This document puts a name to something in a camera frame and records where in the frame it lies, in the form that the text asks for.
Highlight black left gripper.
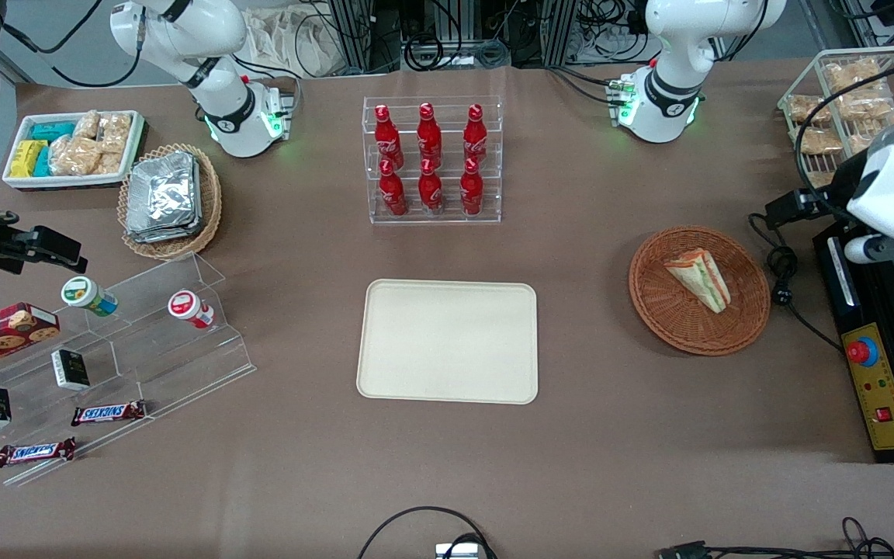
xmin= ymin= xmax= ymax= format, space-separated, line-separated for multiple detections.
xmin=764 ymin=151 xmax=876 ymax=235

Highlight triangle sandwich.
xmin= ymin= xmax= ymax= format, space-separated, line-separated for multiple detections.
xmin=664 ymin=248 xmax=731 ymax=314

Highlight round brown wicker basket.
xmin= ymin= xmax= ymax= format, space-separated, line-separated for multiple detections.
xmin=629 ymin=225 xmax=771 ymax=357

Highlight oval light wicker basket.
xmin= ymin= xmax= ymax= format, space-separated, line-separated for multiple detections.
xmin=117 ymin=143 xmax=224 ymax=261

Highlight beige plastic tray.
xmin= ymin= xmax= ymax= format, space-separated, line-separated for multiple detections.
xmin=356 ymin=279 xmax=539 ymax=405

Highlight green lid yogurt cup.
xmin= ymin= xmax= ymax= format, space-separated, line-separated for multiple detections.
xmin=61 ymin=276 xmax=120 ymax=318

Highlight white rectangular snack bin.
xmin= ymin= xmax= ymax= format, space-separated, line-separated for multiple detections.
xmin=2 ymin=110 xmax=146 ymax=191

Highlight yellow snack packet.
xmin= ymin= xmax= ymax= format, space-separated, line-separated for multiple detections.
xmin=10 ymin=140 xmax=49 ymax=179

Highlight silver foil pouch stack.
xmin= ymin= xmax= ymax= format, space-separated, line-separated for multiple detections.
xmin=124 ymin=151 xmax=204 ymax=245

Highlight red emergency stop button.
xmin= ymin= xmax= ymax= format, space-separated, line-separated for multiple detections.
xmin=846 ymin=337 xmax=880 ymax=368

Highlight red lid yogurt cup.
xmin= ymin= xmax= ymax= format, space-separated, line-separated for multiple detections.
xmin=167 ymin=290 xmax=216 ymax=330

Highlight brown snickers bar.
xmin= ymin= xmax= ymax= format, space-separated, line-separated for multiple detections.
xmin=0 ymin=437 xmax=78 ymax=469
xmin=71 ymin=400 xmax=148 ymax=428

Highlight clear acrylic stepped display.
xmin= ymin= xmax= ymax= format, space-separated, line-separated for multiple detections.
xmin=0 ymin=252 xmax=257 ymax=488

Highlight black machine with yellow panel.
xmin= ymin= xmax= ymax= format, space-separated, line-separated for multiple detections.
xmin=812 ymin=216 xmax=894 ymax=464

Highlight red cola bottle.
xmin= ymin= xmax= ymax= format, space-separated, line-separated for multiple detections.
xmin=418 ymin=159 xmax=444 ymax=214
xmin=459 ymin=158 xmax=485 ymax=216
xmin=373 ymin=105 xmax=405 ymax=170
xmin=463 ymin=103 xmax=489 ymax=164
xmin=378 ymin=159 xmax=408 ymax=217
xmin=417 ymin=102 xmax=443 ymax=168

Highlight white cloth bag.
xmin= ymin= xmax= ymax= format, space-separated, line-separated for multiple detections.
xmin=244 ymin=6 xmax=349 ymax=79

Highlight clear acrylic bottle rack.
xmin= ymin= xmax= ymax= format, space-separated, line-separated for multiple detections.
xmin=362 ymin=95 xmax=504 ymax=226

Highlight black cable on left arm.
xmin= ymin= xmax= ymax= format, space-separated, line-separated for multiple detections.
xmin=795 ymin=64 xmax=894 ymax=230

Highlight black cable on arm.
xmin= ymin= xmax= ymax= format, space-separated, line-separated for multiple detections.
xmin=0 ymin=0 xmax=145 ymax=89
xmin=795 ymin=64 xmax=894 ymax=230

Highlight black power cable with plug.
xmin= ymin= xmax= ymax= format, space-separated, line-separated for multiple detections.
xmin=748 ymin=213 xmax=844 ymax=352

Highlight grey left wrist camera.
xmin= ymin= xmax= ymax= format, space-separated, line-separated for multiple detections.
xmin=843 ymin=235 xmax=894 ymax=266

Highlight white wire rack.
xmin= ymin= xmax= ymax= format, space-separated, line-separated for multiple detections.
xmin=777 ymin=47 xmax=894 ymax=192

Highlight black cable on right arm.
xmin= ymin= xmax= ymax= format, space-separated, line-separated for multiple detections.
xmin=0 ymin=0 xmax=145 ymax=89

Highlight black base cables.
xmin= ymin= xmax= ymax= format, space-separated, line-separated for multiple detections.
xmin=546 ymin=65 xmax=628 ymax=107

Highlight aluminium frame post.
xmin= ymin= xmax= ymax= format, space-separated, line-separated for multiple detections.
xmin=327 ymin=0 xmax=402 ymax=75
xmin=542 ymin=0 xmax=580 ymax=68

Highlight grey cable coil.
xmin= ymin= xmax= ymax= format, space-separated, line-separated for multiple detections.
xmin=471 ymin=38 xmax=512 ymax=70

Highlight black thin cable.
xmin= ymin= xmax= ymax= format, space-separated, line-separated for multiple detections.
xmin=703 ymin=516 xmax=894 ymax=559

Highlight black cable coil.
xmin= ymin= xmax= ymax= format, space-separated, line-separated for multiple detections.
xmin=404 ymin=33 xmax=445 ymax=71

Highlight black looped table cable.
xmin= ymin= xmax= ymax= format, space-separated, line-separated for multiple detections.
xmin=356 ymin=506 xmax=499 ymax=559

